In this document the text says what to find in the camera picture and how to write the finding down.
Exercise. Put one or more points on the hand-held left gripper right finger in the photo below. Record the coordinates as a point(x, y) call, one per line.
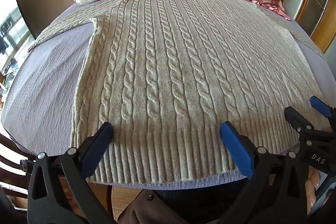
point(236, 148)

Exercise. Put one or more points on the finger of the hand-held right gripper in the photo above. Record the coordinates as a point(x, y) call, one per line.
point(296, 119)
point(319, 106)

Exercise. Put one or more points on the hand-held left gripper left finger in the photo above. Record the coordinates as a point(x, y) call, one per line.
point(97, 149)

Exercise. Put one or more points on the person's right hand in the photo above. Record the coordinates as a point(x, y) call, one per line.
point(313, 184)

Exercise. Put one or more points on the dark trousers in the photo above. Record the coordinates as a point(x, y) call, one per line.
point(199, 200)

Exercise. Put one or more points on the lavender bed sheet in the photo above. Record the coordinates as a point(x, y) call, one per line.
point(44, 98)

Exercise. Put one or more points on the brown jacket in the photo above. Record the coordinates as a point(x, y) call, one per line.
point(147, 209)

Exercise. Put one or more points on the dark wooden chair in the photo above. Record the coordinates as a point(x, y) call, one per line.
point(13, 158)

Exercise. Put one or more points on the window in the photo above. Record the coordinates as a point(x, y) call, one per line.
point(11, 40)

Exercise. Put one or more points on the wooden door frame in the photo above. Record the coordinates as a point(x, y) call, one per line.
point(317, 3)

